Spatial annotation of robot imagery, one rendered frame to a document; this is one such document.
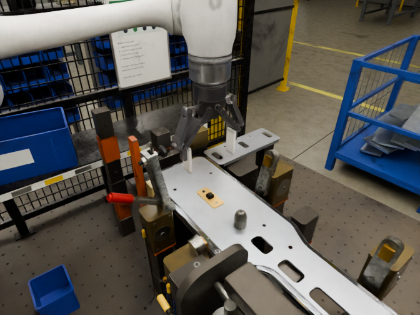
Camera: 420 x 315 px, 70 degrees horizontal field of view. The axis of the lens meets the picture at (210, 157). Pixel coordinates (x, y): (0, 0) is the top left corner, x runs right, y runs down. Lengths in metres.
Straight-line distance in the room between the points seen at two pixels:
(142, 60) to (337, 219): 0.97
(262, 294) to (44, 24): 0.57
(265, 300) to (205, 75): 0.41
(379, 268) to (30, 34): 0.79
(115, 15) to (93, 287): 0.79
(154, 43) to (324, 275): 0.94
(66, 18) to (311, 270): 0.70
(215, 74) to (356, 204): 0.96
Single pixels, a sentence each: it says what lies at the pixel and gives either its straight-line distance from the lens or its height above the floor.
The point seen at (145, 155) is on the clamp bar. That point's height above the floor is 1.21.
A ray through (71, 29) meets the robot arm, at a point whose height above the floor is 1.45.
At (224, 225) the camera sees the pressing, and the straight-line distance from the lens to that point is 0.77.
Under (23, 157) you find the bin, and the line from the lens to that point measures 0.97.
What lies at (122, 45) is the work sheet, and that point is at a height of 1.30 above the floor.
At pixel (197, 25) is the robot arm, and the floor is 1.46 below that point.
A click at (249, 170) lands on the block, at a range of 0.98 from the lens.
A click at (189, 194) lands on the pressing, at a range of 0.85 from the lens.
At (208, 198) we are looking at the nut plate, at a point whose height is 1.01.
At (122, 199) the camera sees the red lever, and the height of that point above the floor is 1.13.
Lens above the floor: 1.56
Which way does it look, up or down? 34 degrees down
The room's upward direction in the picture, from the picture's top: straight up
